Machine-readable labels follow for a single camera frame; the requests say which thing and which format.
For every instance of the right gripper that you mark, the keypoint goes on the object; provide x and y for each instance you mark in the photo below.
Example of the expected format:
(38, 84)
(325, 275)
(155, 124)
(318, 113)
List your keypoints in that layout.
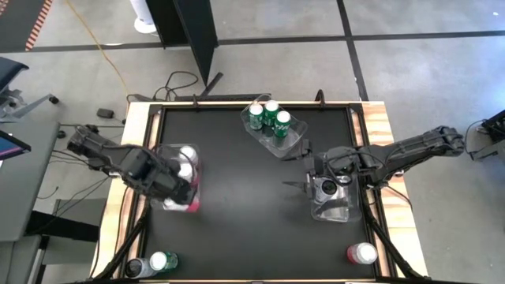
(321, 165)

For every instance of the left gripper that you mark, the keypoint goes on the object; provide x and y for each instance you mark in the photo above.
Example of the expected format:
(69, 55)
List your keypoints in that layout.
(173, 185)

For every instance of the red white Spindrift can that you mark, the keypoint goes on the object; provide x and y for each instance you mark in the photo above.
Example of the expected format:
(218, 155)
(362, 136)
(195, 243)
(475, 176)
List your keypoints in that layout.
(188, 154)
(193, 205)
(365, 253)
(184, 171)

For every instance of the clear plastic bin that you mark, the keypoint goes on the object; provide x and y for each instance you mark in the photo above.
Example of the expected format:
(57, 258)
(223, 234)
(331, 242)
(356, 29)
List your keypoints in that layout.
(167, 152)
(290, 144)
(335, 213)

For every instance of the green Sprite can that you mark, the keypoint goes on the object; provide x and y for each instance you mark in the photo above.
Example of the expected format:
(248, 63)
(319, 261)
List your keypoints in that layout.
(282, 123)
(255, 116)
(162, 261)
(271, 110)

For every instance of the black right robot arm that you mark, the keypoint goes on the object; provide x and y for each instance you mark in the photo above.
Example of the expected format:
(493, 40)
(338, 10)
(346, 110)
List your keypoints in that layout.
(414, 148)

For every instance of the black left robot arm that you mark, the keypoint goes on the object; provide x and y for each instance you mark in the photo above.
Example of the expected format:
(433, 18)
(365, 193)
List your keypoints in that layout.
(98, 150)

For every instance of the wooden table border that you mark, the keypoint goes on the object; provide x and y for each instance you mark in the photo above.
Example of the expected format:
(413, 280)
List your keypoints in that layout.
(376, 122)

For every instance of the black can bottom left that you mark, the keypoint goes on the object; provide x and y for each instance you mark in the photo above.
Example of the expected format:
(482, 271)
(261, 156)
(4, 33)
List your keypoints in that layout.
(138, 269)

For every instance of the black power adapter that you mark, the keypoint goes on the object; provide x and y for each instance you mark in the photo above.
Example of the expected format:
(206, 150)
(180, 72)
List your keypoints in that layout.
(105, 113)

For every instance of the small black round object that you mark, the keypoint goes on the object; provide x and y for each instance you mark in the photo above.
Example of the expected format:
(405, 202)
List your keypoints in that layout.
(61, 134)

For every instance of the grey desk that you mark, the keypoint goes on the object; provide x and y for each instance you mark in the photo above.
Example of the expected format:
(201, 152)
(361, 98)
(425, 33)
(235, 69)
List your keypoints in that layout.
(27, 189)

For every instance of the black partition panel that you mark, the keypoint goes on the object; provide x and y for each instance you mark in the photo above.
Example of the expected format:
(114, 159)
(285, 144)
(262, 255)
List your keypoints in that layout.
(185, 23)

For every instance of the monitor with blue screen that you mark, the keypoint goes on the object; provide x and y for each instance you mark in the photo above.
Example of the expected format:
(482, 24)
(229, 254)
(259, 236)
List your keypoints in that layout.
(10, 148)

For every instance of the black equipment stand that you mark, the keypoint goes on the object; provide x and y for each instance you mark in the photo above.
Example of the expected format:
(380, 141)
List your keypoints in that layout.
(495, 126)

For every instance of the office chair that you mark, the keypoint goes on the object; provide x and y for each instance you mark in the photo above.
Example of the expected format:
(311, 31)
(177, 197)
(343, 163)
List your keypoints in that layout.
(10, 71)

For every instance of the black mat with striped edge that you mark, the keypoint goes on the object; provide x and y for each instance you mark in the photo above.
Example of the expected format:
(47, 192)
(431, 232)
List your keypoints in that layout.
(17, 23)

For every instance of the black frame clamp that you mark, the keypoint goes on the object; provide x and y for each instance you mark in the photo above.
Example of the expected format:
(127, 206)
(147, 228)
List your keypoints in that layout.
(320, 96)
(195, 100)

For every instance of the black frame strut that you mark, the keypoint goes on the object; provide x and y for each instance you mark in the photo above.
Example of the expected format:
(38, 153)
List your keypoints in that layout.
(125, 245)
(394, 252)

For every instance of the black desk base plate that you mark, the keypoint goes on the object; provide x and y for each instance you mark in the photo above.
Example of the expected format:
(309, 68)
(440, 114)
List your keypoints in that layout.
(63, 226)

